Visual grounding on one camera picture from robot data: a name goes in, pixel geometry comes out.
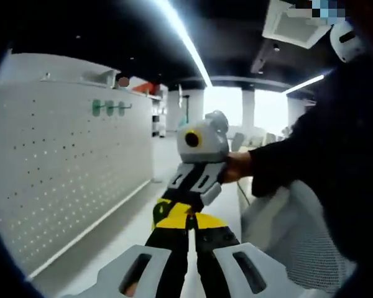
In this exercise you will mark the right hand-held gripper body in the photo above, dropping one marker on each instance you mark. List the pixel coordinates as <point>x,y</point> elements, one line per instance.
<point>208,146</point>

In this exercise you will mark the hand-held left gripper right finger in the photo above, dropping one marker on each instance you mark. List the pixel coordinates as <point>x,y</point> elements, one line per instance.
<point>236,267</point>

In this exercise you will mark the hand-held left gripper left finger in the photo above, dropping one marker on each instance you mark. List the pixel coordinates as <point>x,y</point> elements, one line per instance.
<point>143,267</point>

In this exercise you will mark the green hook assembly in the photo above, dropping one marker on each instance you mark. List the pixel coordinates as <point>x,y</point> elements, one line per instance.
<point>109,108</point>
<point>121,109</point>
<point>95,108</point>

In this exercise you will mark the white perforated mounting plate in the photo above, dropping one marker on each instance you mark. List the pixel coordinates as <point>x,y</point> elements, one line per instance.
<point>65,170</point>

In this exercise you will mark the person's right hand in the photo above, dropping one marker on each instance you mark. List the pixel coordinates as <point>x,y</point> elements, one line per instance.
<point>239,167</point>

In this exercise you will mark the white shelving unit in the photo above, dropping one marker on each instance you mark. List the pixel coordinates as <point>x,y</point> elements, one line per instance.
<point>159,115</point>

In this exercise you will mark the white mesh chair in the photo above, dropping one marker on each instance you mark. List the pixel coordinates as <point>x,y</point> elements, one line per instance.
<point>298,242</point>

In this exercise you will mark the orange red panel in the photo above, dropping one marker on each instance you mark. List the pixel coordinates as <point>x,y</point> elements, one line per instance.
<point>146,87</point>

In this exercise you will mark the ceiling light strip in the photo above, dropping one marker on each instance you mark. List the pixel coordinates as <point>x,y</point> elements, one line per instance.
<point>304,83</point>
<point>189,46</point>

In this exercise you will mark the person's dark clothing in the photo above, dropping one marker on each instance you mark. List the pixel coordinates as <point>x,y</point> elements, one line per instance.
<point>345,155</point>

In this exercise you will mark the ceiling air conditioner unit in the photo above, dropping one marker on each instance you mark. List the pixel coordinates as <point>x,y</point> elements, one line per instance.
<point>286,26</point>

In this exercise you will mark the white worn device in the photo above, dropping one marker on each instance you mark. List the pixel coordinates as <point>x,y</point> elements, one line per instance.
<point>346,40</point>

